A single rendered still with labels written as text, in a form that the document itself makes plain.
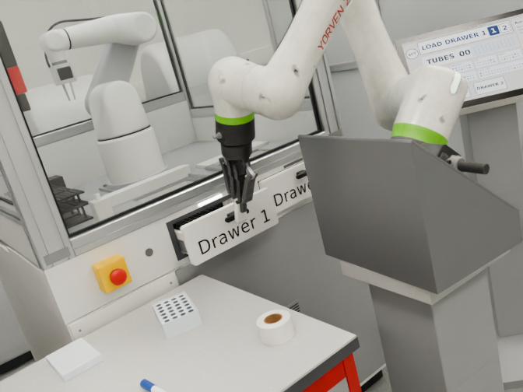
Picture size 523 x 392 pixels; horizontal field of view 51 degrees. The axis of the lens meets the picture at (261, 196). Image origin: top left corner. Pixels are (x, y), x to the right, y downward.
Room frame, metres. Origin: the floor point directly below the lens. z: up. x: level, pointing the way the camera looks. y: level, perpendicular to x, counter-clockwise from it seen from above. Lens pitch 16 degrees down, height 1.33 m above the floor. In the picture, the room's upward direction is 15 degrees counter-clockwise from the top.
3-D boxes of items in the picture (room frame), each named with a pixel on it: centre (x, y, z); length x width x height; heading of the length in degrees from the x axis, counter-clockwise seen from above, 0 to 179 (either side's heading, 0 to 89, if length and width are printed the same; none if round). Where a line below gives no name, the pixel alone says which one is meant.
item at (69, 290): (1.87, 0.37, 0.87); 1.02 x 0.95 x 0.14; 124
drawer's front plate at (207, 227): (1.39, 0.10, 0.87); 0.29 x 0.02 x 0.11; 124
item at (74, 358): (1.08, 0.49, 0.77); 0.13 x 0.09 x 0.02; 34
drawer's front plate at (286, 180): (1.62, -0.13, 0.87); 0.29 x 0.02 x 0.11; 124
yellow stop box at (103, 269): (1.25, 0.40, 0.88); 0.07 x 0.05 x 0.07; 124
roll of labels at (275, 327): (0.97, 0.04, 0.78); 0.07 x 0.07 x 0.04
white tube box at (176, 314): (1.14, 0.26, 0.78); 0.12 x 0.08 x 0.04; 18
